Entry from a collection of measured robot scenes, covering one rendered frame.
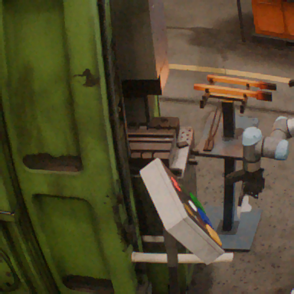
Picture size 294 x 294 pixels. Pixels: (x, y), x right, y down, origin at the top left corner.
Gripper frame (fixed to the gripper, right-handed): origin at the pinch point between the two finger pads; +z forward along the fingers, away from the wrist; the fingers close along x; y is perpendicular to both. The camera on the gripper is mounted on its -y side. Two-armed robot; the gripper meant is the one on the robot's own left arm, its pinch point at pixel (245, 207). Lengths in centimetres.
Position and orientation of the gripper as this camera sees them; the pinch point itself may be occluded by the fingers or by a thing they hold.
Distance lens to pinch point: 225.2
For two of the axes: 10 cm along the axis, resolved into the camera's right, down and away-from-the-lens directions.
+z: 1.0, 8.3, 5.5
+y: 8.5, 2.2, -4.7
